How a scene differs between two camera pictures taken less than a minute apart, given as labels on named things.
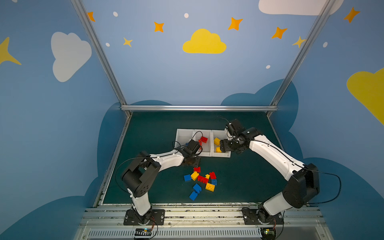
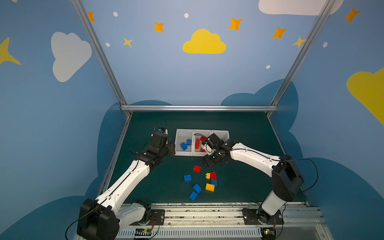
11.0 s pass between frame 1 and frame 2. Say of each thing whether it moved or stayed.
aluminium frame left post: stayed
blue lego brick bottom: stayed
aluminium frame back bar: stayed
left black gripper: moved
